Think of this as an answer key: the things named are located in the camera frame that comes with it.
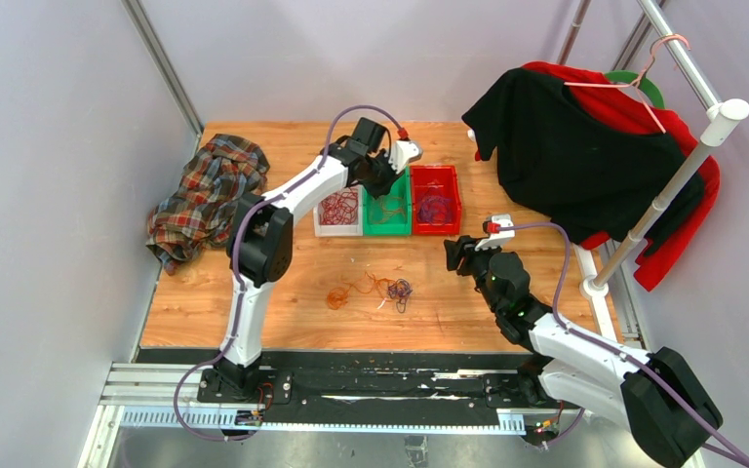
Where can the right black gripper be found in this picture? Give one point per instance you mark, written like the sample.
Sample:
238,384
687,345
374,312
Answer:
463,249

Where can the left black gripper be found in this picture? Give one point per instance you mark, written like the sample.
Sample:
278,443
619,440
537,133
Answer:
378,191

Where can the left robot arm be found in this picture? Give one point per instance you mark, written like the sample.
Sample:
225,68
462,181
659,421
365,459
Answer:
261,247

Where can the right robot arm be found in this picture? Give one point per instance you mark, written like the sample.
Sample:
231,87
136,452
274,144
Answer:
655,396

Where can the green plastic bin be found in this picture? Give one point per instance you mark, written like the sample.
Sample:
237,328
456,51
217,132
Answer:
389,215

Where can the white plastic bin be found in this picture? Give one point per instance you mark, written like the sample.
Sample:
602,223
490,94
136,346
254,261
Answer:
340,214

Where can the red plastic bin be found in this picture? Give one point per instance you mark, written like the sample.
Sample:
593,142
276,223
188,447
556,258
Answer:
436,204

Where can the plaid flannel shirt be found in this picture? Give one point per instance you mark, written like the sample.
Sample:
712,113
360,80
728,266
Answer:
199,214

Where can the black shirt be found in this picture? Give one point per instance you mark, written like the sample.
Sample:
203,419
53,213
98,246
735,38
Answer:
592,160

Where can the green hanger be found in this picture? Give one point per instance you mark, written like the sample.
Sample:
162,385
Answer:
646,86

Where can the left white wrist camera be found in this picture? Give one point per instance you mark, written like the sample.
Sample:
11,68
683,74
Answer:
402,153

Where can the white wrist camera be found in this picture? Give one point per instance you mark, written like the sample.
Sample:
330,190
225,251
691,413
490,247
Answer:
499,229
402,153

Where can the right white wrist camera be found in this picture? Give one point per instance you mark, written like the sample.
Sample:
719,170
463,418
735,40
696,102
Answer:
499,229

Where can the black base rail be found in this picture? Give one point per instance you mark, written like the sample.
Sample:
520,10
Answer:
384,388

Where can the pink wire hanger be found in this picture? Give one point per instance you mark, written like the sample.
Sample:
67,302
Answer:
656,45

